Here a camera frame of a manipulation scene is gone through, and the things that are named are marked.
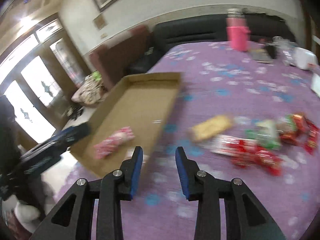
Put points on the grey foil packet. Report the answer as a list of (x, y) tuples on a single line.
[(260, 55)]

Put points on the black small cup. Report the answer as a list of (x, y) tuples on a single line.
[(271, 49)]

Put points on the shallow cardboard box tray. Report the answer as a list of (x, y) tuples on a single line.
[(142, 102)]

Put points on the brown armchair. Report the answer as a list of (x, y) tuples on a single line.
[(112, 57)]

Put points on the dark red foil packet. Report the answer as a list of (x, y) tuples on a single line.
[(291, 127)]

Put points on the wooden glass door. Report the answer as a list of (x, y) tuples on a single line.
[(40, 72)]

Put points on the red candy packet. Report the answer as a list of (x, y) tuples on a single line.
[(311, 143)]

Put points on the white notebook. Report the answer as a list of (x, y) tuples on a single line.
[(315, 84)]

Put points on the yellow biscuit packet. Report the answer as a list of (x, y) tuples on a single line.
[(210, 128)]

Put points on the black leather sofa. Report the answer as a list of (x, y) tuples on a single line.
[(205, 28)]

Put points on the white gloved left hand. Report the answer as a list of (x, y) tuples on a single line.
[(27, 215)]

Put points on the clear glass cup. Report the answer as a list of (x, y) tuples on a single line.
[(285, 50)]

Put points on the floral cushion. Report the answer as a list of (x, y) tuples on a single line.
[(91, 92)]

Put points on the pink sleeved glass bottle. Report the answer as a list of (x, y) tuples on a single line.
[(237, 30)]

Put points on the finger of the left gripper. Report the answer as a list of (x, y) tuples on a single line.
[(71, 135)]

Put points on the red white snack packet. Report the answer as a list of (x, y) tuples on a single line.
[(246, 152)]

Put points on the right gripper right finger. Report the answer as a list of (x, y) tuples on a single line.
[(246, 217)]

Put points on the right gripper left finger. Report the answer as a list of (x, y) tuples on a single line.
[(71, 217)]

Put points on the pink white snack packet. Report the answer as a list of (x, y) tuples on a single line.
[(111, 143)]

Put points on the white plastic jar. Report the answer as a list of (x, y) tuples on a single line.
[(304, 59)]

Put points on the green clear snack packet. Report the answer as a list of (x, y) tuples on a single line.
[(266, 134)]

